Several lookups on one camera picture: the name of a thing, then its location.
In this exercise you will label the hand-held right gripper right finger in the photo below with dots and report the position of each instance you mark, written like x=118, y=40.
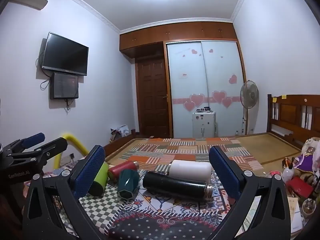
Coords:
x=225, y=173

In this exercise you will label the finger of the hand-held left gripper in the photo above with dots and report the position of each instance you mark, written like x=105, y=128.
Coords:
x=33, y=139
x=51, y=147

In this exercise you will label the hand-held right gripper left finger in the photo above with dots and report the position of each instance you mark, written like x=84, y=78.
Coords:
x=87, y=173

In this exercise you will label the black thermos cup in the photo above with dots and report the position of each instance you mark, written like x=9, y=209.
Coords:
x=175, y=183

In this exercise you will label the lime green cup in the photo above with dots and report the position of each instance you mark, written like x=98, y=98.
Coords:
x=99, y=180

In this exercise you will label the white thermos cup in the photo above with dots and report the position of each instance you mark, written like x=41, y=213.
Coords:
x=191, y=168

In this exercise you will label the red thermos cup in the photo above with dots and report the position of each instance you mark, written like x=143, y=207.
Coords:
x=122, y=170

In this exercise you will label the dark green hexagonal cup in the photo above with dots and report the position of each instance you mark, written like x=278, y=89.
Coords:
x=128, y=183

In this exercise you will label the yellow foam tube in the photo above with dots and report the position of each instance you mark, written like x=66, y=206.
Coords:
x=68, y=140

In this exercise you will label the green checkered cloth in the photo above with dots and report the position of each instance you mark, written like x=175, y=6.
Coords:
x=100, y=205

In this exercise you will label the patchwork striped blanket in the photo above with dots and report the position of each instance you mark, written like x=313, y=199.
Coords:
x=190, y=150

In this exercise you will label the wooden bed footboard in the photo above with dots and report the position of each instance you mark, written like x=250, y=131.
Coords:
x=117, y=143

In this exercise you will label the small white cabinet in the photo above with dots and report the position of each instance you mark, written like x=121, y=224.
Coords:
x=203, y=126

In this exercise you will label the woven bamboo bed mat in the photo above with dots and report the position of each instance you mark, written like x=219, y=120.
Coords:
x=270, y=147

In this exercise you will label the pile of bags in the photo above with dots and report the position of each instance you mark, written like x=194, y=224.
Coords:
x=120, y=133

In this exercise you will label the white squeeze bottle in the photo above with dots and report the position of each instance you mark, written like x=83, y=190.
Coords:
x=288, y=173

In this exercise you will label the floral patterned blanket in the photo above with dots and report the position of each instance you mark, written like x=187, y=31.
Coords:
x=162, y=212

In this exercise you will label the red box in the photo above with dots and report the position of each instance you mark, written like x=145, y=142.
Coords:
x=300, y=187

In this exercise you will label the purple cloth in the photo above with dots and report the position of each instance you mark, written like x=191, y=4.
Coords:
x=306, y=160

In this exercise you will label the standing electric fan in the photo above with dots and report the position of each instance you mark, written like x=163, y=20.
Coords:
x=249, y=95

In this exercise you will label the wooden bed headboard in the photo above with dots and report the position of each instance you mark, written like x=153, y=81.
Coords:
x=290, y=115

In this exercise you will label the white plush toy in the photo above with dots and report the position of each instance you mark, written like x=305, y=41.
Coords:
x=311, y=145

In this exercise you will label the brown wooden door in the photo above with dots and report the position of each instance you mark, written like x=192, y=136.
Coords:
x=152, y=97

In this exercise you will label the wooden wardrobe with glass doors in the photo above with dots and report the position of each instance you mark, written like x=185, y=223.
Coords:
x=205, y=67

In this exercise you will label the white air conditioner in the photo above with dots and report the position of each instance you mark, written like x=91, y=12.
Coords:
x=27, y=2

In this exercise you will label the small black wall monitor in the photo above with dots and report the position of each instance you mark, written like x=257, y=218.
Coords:
x=64, y=86

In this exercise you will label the black wall television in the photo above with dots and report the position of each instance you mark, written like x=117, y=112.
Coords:
x=65, y=54

